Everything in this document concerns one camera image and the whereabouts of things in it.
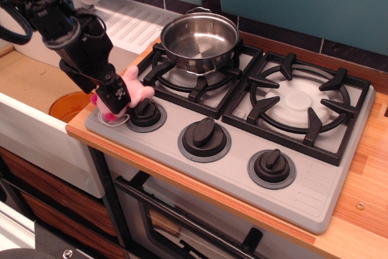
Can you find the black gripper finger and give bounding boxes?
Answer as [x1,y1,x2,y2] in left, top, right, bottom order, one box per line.
[96,75,130,115]
[62,68,97,93]

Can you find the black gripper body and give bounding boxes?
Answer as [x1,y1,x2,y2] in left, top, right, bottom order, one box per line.
[42,12,117,89]

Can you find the pink stuffed pig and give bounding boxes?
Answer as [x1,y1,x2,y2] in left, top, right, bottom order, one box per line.
[90,66,155,122]

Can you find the stainless steel pan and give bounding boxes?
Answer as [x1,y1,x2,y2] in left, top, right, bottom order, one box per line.
[160,7,239,76]

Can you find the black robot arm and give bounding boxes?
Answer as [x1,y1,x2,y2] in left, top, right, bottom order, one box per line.
[1,0,131,114]

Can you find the black left stove knob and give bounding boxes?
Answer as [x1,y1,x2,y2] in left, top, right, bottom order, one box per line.
[125,98,167,133]

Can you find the black stove knob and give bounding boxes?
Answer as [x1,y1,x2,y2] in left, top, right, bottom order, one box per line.
[178,117,232,163]
[247,149,296,190]
[125,98,167,133]

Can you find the black middle stove knob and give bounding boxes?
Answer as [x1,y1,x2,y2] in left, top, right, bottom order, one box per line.
[178,117,232,163]

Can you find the grey toy stove top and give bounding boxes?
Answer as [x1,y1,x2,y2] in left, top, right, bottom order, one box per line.
[84,30,377,235]

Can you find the black right stove knob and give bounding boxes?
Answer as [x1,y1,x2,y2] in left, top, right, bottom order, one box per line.
[247,149,296,190]

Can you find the orange sink drain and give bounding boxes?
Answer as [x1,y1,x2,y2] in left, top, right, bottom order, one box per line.
[48,92,92,123]

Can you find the white sink unit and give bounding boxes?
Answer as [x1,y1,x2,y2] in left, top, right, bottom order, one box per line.
[1,0,176,198]

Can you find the black left burner grate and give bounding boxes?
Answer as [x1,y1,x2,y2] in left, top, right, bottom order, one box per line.
[138,40,264,119]

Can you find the black burner grate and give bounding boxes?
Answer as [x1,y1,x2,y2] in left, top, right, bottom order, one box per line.
[222,52,375,166]
[138,40,264,119]

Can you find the wooden drawer front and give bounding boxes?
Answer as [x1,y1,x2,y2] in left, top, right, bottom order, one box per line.
[1,149,128,258]

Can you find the oven door with window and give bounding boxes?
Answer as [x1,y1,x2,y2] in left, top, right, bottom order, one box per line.
[108,160,312,258]

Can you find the black right burner grate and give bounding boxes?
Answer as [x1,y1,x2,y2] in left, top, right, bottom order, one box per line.
[222,52,375,166]

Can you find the black oven door handle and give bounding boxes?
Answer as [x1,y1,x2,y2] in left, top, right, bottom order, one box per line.
[114,171,263,258]

